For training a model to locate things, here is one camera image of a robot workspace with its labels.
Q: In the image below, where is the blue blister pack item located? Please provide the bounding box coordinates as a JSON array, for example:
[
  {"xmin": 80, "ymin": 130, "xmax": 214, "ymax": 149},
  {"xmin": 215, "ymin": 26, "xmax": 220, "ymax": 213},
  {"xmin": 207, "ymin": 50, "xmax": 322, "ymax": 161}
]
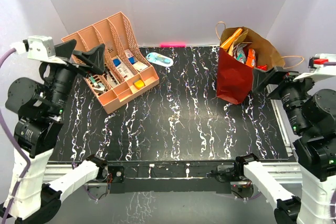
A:
[{"xmin": 146, "ymin": 52, "xmax": 174, "ymax": 67}]

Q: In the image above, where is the orange wafer snack packet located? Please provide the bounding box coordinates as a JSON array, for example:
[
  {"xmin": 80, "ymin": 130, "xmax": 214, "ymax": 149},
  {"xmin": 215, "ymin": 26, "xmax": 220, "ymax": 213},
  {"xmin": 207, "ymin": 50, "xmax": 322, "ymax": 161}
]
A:
[{"xmin": 220, "ymin": 28, "xmax": 243, "ymax": 56}]

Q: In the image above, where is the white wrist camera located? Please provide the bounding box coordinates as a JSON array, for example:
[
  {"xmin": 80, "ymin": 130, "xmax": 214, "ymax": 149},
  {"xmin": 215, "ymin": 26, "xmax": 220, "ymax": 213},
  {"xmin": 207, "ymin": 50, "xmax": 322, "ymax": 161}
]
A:
[
  {"xmin": 10, "ymin": 35, "xmax": 56, "ymax": 62},
  {"xmin": 294, "ymin": 54, "xmax": 335, "ymax": 82}
]

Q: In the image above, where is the orange candy bar pack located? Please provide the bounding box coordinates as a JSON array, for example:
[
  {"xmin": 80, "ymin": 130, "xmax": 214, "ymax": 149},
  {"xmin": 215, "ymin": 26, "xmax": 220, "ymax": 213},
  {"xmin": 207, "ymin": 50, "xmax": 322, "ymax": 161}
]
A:
[{"xmin": 245, "ymin": 48, "xmax": 256, "ymax": 68}]

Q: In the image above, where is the pink plastic desk organizer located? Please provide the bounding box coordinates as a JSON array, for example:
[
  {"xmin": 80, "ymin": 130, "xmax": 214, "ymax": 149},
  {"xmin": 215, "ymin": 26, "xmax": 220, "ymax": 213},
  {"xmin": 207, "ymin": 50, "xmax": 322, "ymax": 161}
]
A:
[{"xmin": 62, "ymin": 12, "xmax": 159, "ymax": 114}]

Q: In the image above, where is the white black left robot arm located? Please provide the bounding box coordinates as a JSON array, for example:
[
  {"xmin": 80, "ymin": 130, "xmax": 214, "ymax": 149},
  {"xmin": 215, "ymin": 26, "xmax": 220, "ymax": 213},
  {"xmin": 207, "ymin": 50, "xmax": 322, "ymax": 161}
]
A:
[{"xmin": 1, "ymin": 36, "xmax": 109, "ymax": 223}]

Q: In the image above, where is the blue white box in organizer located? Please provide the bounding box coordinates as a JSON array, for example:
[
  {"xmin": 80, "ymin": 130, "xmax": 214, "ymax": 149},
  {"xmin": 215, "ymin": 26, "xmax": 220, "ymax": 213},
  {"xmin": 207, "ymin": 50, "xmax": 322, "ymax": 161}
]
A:
[{"xmin": 112, "ymin": 58, "xmax": 122, "ymax": 71}]

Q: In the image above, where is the yellow block in organizer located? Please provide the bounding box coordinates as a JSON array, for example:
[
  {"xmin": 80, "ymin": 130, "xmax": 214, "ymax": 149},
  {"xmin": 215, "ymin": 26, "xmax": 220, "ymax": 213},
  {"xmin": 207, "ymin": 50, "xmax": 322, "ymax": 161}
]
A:
[{"xmin": 134, "ymin": 79, "xmax": 145, "ymax": 90}]

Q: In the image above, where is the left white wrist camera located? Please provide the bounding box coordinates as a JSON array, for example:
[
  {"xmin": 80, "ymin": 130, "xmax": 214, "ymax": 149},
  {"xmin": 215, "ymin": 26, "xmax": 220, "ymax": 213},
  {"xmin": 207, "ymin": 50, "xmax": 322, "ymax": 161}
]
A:
[{"xmin": 10, "ymin": 35, "xmax": 56, "ymax": 62}]

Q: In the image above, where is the red brown paper bag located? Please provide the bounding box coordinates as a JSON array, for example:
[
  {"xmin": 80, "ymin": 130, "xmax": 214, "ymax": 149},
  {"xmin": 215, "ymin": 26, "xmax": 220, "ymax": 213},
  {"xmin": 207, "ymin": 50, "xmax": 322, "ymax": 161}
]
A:
[{"xmin": 216, "ymin": 27, "xmax": 296, "ymax": 104}]

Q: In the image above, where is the black aluminium base frame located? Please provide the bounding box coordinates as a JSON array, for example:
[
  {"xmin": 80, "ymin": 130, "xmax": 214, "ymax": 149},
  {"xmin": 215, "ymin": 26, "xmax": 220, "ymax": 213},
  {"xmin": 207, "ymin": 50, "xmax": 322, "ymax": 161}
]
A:
[{"xmin": 43, "ymin": 160, "xmax": 302, "ymax": 199}]

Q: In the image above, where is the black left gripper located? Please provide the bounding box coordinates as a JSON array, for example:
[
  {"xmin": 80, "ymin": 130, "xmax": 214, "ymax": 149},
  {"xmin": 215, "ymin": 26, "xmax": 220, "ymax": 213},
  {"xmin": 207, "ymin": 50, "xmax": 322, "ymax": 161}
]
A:
[{"xmin": 48, "ymin": 39, "xmax": 105, "ymax": 113}]

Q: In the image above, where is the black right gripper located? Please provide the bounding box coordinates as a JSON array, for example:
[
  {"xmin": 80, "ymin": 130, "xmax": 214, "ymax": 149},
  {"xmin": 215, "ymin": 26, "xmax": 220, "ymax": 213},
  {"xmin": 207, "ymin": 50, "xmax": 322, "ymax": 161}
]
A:
[{"xmin": 251, "ymin": 64, "xmax": 320, "ymax": 133}]

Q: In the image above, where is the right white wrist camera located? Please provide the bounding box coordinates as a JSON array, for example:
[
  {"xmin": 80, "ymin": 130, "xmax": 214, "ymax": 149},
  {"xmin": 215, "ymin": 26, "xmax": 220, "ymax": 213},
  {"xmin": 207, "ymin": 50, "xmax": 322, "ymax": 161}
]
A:
[{"xmin": 294, "ymin": 54, "xmax": 335, "ymax": 82}]

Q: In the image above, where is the white card pack in organizer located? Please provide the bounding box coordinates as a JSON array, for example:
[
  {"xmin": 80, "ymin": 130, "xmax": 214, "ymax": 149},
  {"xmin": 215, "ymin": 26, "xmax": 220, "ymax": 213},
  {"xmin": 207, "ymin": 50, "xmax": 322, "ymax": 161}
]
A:
[{"xmin": 124, "ymin": 49, "xmax": 148, "ymax": 72}]

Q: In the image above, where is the teal snack packet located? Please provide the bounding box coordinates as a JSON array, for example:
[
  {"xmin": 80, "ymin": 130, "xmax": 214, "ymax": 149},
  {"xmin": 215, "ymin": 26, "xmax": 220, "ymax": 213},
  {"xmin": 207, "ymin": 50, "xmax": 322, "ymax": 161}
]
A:
[{"xmin": 233, "ymin": 44, "xmax": 247, "ymax": 64}]

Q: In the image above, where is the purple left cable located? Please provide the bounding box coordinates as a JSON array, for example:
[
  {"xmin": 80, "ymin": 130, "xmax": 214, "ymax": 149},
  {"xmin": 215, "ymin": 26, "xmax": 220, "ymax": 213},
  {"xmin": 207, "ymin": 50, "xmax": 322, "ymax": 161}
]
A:
[{"xmin": 0, "ymin": 47, "xmax": 29, "ymax": 217}]

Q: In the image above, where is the pink tape strip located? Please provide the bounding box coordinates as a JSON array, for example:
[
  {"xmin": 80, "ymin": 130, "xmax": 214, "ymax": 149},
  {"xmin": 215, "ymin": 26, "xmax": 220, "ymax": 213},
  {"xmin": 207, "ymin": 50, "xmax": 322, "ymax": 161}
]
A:
[{"xmin": 160, "ymin": 41, "xmax": 186, "ymax": 48}]

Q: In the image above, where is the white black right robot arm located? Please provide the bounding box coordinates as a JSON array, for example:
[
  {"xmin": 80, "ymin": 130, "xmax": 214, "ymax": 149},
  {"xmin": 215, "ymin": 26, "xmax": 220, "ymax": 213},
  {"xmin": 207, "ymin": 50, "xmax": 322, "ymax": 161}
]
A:
[{"xmin": 234, "ymin": 66, "xmax": 335, "ymax": 223}]

